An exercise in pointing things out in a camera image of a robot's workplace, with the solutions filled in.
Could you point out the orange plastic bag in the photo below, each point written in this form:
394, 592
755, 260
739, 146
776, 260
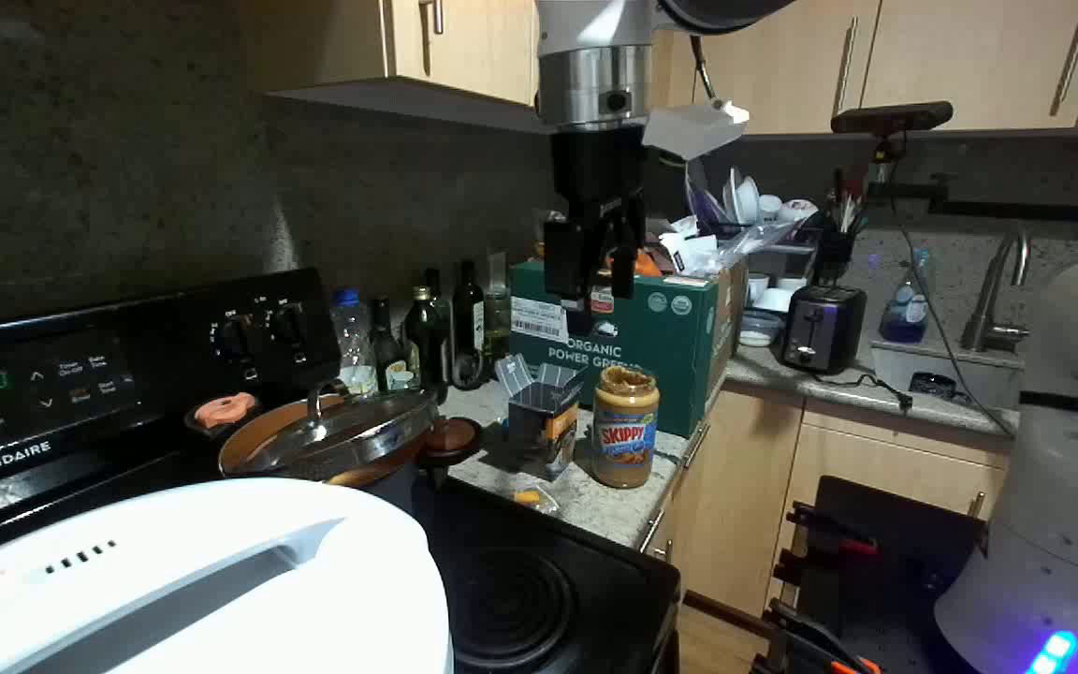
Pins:
649, 265

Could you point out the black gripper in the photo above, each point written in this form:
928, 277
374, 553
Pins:
598, 170

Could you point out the small spice jar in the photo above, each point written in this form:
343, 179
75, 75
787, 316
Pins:
398, 375

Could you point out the metal sink faucet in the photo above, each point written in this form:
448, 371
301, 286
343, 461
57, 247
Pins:
1001, 282

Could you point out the green cardboard box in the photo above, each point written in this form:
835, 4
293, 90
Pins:
658, 343

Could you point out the black Frigidaire stove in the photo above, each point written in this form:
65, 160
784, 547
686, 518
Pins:
54, 395

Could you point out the black stereo camera on stand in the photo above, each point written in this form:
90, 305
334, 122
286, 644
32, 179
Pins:
892, 116

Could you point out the black base platform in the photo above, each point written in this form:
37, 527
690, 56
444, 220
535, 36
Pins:
916, 547

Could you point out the light wood lower cabinet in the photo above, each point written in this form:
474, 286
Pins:
749, 499

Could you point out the dark box with clear flaps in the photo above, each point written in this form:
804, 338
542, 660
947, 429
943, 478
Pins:
542, 412

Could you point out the white rice cooker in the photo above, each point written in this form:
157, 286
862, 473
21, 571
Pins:
187, 580

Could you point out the orange black clamp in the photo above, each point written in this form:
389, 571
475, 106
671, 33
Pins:
833, 529
814, 638

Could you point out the pile of white dishes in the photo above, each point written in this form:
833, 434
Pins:
739, 206

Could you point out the slim dark glass bottle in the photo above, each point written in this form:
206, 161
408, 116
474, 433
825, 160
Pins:
428, 332

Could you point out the peanut butter jar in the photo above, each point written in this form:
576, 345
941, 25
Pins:
624, 433

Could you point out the black coffee maker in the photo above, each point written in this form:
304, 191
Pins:
821, 328

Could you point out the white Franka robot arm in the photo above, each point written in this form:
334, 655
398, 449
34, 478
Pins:
1063, 499

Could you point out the clear bottle with blue cap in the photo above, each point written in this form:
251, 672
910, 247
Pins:
357, 343

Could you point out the blue soap bottle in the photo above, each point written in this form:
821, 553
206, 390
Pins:
903, 312

